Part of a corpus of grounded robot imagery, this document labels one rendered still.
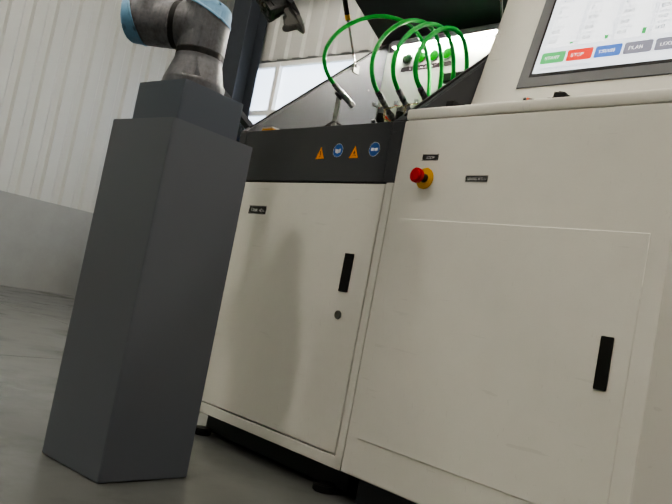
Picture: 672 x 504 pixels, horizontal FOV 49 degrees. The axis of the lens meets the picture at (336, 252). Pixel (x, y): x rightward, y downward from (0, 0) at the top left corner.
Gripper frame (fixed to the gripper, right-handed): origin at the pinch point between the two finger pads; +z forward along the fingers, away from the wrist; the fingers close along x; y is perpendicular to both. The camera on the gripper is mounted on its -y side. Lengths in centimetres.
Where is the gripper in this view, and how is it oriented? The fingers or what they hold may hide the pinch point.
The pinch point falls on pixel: (303, 28)
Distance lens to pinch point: 243.6
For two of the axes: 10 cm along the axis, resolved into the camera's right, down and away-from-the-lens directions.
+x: 1.8, -2.6, -9.5
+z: 5.6, 8.2, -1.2
